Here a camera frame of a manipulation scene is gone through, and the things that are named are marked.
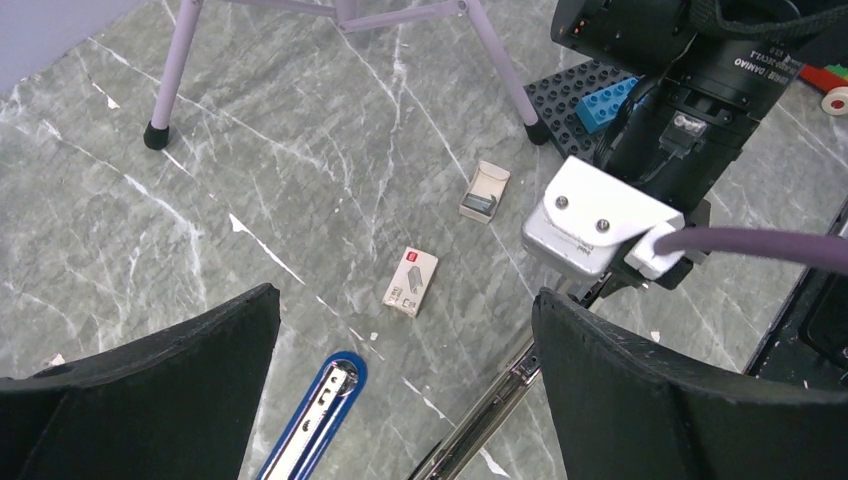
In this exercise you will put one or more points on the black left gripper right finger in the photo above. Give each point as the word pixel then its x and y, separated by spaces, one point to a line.
pixel 626 407

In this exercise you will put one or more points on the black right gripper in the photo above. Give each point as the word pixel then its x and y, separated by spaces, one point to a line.
pixel 673 142

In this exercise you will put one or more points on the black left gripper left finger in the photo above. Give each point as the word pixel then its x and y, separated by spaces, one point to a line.
pixel 177 404

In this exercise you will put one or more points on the blue black stapler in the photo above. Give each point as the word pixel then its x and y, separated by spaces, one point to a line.
pixel 318 417

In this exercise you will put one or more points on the staple box tray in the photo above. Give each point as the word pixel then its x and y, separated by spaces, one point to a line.
pixel 488 179

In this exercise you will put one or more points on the white staple box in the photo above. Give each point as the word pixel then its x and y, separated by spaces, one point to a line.
pixel 410 281

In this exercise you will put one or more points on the black silver stapler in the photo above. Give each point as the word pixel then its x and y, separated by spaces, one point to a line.
pixel 516 376

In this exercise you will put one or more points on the blue lego brick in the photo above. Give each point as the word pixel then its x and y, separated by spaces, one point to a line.
pixel 597 110

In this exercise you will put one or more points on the dark grey lego baseplate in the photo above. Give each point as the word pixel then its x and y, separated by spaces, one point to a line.
pixel 555 98

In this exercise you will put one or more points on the colourful lego toy car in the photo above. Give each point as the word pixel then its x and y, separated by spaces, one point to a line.
pixel 832 82

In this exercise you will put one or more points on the staple strips in tray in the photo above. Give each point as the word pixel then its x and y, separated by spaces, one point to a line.
pixel 480 204

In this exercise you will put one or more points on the white perforated music stand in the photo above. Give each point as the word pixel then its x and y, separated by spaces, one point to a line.
pixel 332 44

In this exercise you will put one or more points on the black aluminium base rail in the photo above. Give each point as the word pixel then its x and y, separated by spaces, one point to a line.
pixel 806 344

